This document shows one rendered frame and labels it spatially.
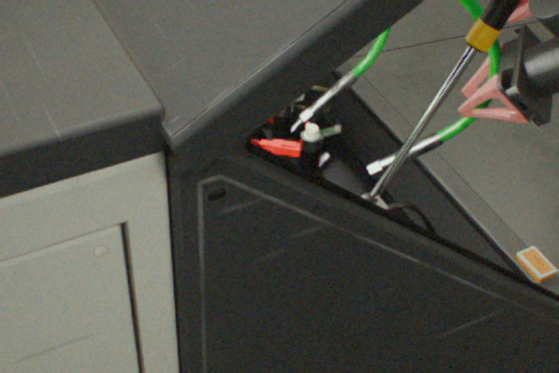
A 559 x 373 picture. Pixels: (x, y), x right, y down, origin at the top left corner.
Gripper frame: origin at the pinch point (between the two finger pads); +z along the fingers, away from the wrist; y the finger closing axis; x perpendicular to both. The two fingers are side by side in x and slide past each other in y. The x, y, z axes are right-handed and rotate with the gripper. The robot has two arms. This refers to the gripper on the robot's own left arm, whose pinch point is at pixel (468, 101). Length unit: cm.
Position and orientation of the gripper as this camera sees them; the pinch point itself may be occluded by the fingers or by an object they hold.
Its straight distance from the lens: 100.3
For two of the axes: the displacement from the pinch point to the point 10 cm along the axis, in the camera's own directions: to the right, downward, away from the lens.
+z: -6.6, 2.7, 7.0
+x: 7.0, 5.4, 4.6
